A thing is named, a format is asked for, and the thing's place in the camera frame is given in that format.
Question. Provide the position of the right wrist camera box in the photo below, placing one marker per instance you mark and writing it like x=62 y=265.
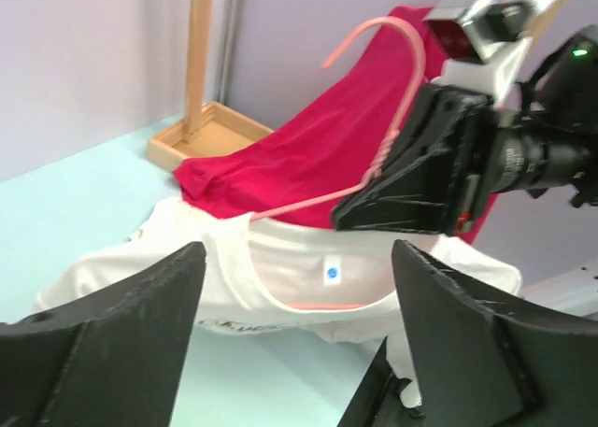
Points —
x=485 y=41

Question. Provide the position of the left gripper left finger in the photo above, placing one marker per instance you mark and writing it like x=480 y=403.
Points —
x=110 y=359

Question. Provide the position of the pink wire hanger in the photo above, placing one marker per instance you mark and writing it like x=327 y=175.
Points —
x=388 y=132

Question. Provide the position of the red t shirt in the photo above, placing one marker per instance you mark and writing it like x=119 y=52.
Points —
x=325 y=148

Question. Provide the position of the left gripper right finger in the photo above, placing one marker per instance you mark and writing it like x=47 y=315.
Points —
x=485 y=357

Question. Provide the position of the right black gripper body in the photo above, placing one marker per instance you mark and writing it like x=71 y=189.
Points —
x=479 y=117

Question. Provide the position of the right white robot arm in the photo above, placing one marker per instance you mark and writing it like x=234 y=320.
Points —
x=551 y=140

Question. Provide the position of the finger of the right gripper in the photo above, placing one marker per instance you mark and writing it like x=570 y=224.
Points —
x=414 y=194
x=430 y=152

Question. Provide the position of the wooden clothes rack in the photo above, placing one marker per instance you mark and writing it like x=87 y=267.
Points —
x=208 y=127

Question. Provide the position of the white t shirt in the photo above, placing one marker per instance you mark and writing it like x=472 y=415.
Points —
x=229 y=302

